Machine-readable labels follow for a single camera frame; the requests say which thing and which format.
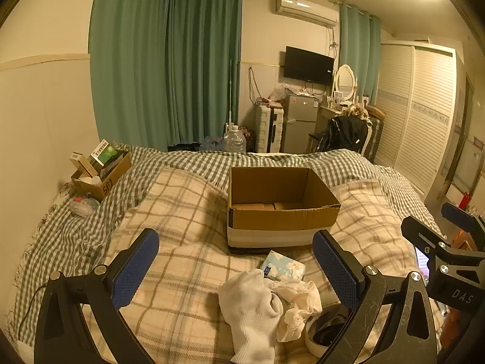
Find smartphone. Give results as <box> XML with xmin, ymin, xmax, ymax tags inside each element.
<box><xmin>414</xmin><ymin>247</ymin><xmax>430</xmax><ymax>277</ymax></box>

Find beige plaid blanket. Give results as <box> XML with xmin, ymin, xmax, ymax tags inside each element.
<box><xmin>81</xmin><ymin>165</ymin><xmax>444</xmax><ymax>364</ymax></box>

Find wide green curtain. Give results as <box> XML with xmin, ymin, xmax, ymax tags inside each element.
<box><xmin>88</xmin><ymin>0</ymin><xmax>243</xmax><ymax>152</ymax></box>

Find floral tissue packet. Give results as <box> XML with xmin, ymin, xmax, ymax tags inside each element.
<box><xmin>261</xmin><ymin>250</ymin><xmax>306</xmax><ymax>282</ymax></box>

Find large clear water bottle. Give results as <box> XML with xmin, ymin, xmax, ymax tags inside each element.
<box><xmin>223</xmin><ymin>125</ymin><xmax>247</xmax><ymax>153</ymax></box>

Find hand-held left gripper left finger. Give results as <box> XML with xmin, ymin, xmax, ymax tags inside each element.
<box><xmin>34</xmin><ymin>228</ymin><xmax>160</xmax><ymax>364</ymax></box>

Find grey mini fridge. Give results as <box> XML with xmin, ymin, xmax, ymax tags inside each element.
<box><xmin>282</xmin><ymin>94</ymin><xmax>323</xmax><ymax>154</ymax></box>

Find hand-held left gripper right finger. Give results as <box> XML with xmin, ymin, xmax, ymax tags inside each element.
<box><xmin>312</xmin><ymin>229</ymin><xmax>442</xmax><ymax>364</ymax></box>

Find black wall television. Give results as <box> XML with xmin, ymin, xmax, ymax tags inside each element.
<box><xmin>284</xmin><ymin>46</ymin><xmax>335</xmax><ymax>86</ymax></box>

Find small cardboard box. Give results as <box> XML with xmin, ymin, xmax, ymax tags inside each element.
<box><xmin>71</xmin><ymin>150</ymin><xmax>133</xmax><ymax>203</ymax></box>

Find clear plastic bag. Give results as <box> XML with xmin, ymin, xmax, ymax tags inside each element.
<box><xmin>70</xmin><ymin>196</ymin><xmax>101</xmax><ymax>218</ymax></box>

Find black jacket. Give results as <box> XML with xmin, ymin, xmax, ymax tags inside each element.
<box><xmin>315</xmin><ymin>115</ymin><xmax>369</xmax><ymax>155</ymax></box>

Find white oval vanity mirror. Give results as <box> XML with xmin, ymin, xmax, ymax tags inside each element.
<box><xmin>332</xmin><ymin>64</ymin><xmax>358</xmax><ymax>105</ymax></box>

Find white air conditioner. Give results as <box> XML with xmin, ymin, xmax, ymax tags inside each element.
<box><xmin>274</xmin><ymin>0</ymin><xmax>339</xmax><ymax>28</ymax></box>

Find large cardboard box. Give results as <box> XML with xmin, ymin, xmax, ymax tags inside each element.
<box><xmin>227</xmin><ymin>166</ymin><xmax>342</xmax><ymax>250</ymax></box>

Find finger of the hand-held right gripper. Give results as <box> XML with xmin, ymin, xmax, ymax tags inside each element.
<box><xmin>401</xmin><ymin>215</ymin><xmax>456</xmax><ymax>270</ymax></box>
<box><xmin>441</xmin><ymin>202</ymin><xmax>485</xmax><ymax>236</ymax></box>

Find black cable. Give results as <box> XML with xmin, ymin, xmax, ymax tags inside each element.
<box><xmin>17</xmin><ymin>278</ymin><xmax>50</xmax><ymax>334</ymax></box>

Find green white medicine box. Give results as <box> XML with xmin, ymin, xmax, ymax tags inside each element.
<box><xmin>89</xmin><ymin>139</ymin><xmax>115</xmax><ymax>166</ymax></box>

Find dressing table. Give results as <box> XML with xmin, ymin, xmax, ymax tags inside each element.
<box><xmin>317</xmin><ymin>103</ymin><xmax>355</xmax><ymax>133</ymax></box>

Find white louvred wardrobe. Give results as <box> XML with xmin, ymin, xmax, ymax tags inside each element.
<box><xmin>373</xmin><ymin>40</ymin><xmax>467</xmax><ymax>203</ymax></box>

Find narrow green curtain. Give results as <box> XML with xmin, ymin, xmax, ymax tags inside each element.
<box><xmin>339</xmin><ymin>2</ymin><xmax>382</xmax><ymax>106</ymax></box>

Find cream tissue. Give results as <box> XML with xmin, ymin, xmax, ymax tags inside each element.
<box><xmin>270</xmin><ymin>278</ymin><xmax>323</xmax><ymax>343</ymax></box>

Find white suitcase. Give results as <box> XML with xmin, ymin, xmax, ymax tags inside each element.
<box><xmin>255</xmin><ymin>103</ymin><xmax>285</xmax><ymax>153</ymax></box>

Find white round container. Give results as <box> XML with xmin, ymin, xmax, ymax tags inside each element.
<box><xmin>305</xmin><ymin>303</ymin><xmax>357</xmax><ymax>358</ymax></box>

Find white sock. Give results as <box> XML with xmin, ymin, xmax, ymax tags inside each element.
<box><xmin>219</xmin><ymin>269</ymin><xmax>284</xmax><ymax>364</ymax></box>

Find orange cloth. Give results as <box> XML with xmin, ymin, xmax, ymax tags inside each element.
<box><xmin>441</xmin><ymin>303</ymin><xmax>485</xmax><ymax>364</ymax></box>

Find white chair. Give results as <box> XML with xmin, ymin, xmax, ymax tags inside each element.
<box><xmin>308</xmin><ymin>121</ymin><xmax>372</xmax><ymax>157</ymax></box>

